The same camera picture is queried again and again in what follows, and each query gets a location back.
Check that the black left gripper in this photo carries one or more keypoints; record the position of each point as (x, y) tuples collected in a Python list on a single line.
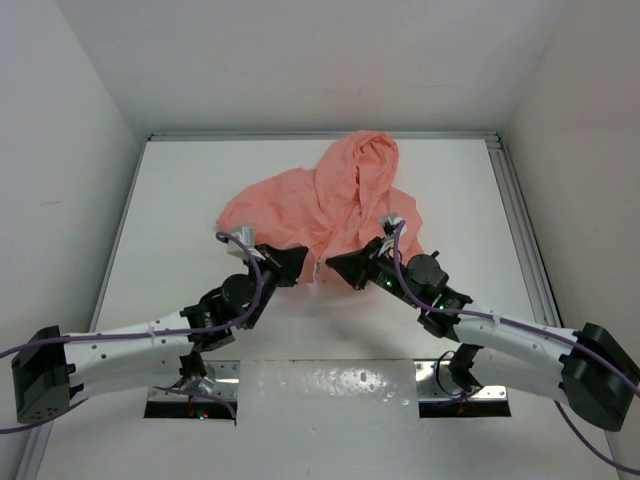
[(284, 262)]

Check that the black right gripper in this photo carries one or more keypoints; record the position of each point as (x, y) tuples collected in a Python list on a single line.
[(357, 267)]

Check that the salmon pink hooded jacket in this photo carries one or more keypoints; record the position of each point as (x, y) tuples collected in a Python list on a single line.
[(332, 209)]

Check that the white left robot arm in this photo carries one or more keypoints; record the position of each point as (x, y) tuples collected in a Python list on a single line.
[(54, 372)]

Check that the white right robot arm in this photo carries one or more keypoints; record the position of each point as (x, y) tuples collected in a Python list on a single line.
[(585, 369)]

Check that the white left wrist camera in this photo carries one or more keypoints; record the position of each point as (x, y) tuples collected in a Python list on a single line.
[(242, 244)]

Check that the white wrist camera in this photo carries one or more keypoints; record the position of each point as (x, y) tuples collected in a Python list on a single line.
[(393, 226), (242, 244)]

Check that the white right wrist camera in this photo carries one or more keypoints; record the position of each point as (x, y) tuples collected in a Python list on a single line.
[(393, 226)]

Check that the aluminium frame back rail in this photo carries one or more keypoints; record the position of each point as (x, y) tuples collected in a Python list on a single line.
[(307, 135)]

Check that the aluminium frame rail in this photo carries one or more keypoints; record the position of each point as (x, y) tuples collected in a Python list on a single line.
[(307, 135), (544, 306)]

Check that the aluminium frame right rail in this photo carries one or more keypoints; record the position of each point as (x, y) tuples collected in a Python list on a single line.
[(544, 306)]

